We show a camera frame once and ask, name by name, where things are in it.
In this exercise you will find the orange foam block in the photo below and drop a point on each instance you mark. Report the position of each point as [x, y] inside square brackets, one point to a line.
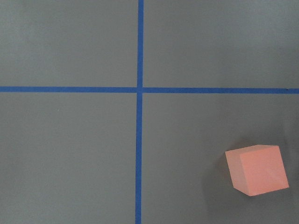
[257, 169]

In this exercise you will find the blue tape grid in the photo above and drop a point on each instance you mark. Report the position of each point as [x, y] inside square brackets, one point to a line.
[139, 90]

